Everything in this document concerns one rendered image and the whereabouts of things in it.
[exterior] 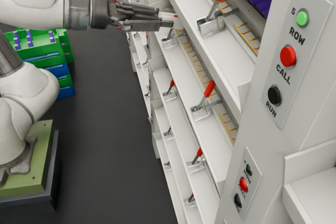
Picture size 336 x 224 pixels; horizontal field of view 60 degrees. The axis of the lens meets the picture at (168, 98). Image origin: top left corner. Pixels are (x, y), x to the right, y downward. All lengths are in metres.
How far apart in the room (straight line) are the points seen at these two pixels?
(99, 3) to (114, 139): 0.98
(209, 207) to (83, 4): 0.54
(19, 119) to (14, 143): 0.09
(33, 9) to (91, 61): 1.43
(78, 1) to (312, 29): 0.54
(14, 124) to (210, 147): 0.77
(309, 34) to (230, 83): 0.18
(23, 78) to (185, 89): 0.70
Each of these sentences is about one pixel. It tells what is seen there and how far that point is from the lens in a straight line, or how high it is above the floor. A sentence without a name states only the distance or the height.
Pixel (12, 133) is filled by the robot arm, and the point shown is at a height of 0.42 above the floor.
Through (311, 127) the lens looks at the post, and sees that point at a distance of 0.25.
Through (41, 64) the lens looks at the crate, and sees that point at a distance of 1.70.
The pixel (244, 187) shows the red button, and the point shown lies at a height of 0.87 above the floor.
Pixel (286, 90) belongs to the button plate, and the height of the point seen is 1.04.
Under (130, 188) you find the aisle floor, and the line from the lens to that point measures 1.39.
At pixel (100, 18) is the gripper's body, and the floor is 0.88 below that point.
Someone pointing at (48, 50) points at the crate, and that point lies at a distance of 1.66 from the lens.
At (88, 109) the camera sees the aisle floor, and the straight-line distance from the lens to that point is 1.74.
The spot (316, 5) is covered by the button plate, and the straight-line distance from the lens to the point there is 0.23.
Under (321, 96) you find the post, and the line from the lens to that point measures 0.24.
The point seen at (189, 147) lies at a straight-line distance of 0.81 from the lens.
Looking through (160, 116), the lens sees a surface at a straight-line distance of 1.16.
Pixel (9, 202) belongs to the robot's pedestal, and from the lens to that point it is 1.28.
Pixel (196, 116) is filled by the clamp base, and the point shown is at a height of 0.77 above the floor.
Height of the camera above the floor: 1.21
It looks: 44 degrees down
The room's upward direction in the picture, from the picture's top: straight up
